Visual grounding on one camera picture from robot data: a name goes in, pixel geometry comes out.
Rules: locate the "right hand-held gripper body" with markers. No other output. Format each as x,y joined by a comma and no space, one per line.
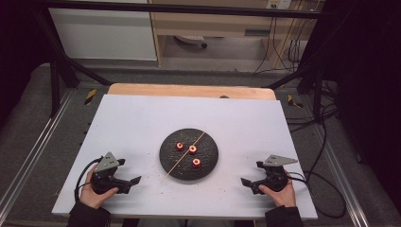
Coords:
275,175

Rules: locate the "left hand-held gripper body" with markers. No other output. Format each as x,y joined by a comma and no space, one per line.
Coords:
105,171

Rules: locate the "thin wooden skewer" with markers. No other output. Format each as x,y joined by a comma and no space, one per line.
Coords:
176,164

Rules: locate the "round black plate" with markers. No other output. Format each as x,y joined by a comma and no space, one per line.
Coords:
176,164

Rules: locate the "red cored hawthorn berry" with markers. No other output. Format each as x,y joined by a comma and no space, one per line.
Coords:
192,149
179,146
196,162

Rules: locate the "person's right hand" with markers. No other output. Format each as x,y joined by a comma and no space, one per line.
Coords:
282,197

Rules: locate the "person's left hand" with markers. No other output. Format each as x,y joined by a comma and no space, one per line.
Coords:
91,197

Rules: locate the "yellow black tape strip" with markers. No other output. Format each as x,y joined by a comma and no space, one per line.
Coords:
293,101
90,96

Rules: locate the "wooden table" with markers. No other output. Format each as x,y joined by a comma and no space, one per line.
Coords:
189,90

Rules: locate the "white cabinet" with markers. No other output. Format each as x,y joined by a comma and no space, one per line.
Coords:
101,34

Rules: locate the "white chair base with caster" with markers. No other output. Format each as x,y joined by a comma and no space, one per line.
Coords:
190,39

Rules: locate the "light wooden desk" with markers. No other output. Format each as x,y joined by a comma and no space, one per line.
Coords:
205,25

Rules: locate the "white power strip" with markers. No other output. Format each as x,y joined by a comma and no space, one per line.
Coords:
279,3

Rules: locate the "aluminium floor rail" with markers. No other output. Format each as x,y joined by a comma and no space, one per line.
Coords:
34,145
342,176

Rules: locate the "black metal frame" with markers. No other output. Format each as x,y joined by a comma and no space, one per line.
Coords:
189,8

